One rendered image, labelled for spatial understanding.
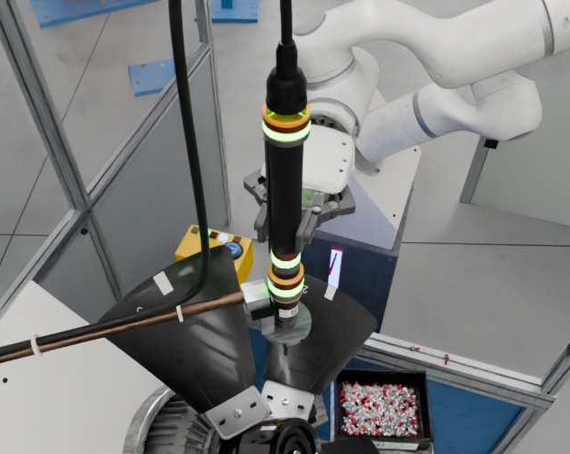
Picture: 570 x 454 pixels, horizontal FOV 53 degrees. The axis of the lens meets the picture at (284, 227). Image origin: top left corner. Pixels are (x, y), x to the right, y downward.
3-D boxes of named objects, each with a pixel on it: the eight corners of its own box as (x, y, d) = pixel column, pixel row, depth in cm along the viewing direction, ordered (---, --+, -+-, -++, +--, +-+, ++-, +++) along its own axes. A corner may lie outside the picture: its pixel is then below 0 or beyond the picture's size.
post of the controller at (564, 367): (540, 392, 134) (573, 350, 119) (540, 381, 136) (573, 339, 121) (554, 395, 134) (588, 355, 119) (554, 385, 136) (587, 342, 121)
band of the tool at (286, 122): (270, 153, 52) (270, 129, 50) (257, 124, 55) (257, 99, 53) (315, 144, 53) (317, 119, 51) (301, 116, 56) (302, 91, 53)
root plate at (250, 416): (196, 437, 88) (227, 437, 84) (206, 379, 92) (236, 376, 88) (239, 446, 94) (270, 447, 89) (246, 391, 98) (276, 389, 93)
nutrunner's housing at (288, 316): (275, 348, 80) (270, 59, 45) (268, 324, 82) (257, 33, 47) (303, 340, 80) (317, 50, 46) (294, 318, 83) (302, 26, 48)
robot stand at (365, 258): (307, 321, 246) (316, 159, 176) (376, 339, 241) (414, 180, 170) (287, 384, 227) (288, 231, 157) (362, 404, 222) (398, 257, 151)
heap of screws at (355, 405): (340, 442, 131) (341, 437, 128) (339, 385, 140) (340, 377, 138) (424, 447, 131) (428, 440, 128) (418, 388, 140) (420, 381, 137)
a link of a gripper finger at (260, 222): (282, 203, 68) (263, 245, 64) (257, 197, 69) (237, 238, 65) (282, 184, 66) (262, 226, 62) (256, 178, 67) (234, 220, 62)
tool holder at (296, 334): (253, 356, 76) (250, 317, 69) (240, 313, 80) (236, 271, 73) (318, 339, 78) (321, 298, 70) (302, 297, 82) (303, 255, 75)
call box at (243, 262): (179, 279, 142) (173, 253, 134) (196, 249, 148) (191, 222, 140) (240, 296, 139) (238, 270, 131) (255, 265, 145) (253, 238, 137)
